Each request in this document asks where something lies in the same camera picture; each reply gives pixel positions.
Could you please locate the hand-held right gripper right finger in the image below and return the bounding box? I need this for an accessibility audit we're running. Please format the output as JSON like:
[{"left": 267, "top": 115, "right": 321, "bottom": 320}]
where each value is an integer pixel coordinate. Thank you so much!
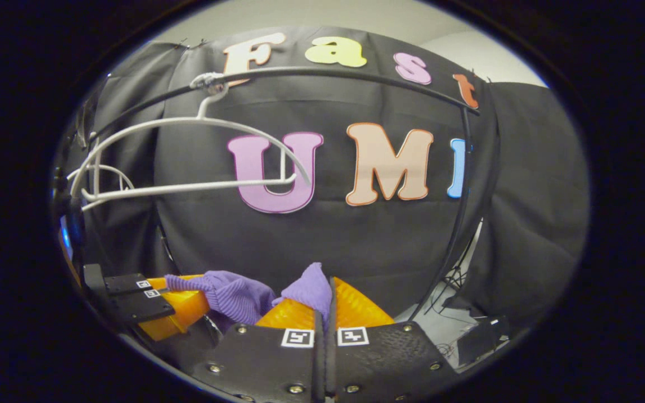
[{"left": 327, "top": 277, "right": 461, "bottom": 402}]

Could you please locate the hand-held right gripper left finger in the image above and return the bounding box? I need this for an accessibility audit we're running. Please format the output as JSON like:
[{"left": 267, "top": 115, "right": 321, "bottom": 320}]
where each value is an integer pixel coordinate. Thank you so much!
[{"left": 191, "top": 298, "right": 324, "bottom": 403}]

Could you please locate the purple ribbed shirt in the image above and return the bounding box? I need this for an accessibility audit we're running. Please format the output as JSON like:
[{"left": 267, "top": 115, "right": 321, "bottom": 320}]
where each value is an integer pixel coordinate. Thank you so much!
[{"left": 165, "top": 262, "right": 333, "bottom": 332}]

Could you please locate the white hanger with taped hook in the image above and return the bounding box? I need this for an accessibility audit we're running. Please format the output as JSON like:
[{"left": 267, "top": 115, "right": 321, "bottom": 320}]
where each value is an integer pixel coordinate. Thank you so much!
[{"left": 69, "top": 83, "right": 312, "bottom": 205}]

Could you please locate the white plastic hanger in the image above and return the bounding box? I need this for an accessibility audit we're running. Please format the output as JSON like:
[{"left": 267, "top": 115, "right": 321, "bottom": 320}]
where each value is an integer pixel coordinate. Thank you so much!
[{"left": 67, "top": 163, "right": 135, "bottom": 213}]

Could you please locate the black device box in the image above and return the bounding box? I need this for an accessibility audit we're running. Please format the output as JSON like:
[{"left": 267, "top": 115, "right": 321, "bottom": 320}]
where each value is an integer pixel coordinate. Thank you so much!
[{"left": 456, "top": 315, "right": 511, "bottom": 365}]

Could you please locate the black backdrop cloth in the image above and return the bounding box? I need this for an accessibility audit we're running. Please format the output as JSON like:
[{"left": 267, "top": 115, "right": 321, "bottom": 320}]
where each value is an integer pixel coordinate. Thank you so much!
[{"left": 54, "top": 25, "right": 591, "bottom": 336}]

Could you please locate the silver tape wrap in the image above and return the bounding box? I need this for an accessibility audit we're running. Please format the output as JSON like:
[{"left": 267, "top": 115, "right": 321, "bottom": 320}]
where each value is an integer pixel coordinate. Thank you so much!
[{"left": 190, "top": 72, "right": 228, "bottom": 93}]

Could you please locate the black cable bundle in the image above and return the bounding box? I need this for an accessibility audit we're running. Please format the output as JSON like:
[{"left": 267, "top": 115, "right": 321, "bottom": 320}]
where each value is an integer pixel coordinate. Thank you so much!
[{"left": 437, "top": 268, "right": 471, "bottom": 306}]

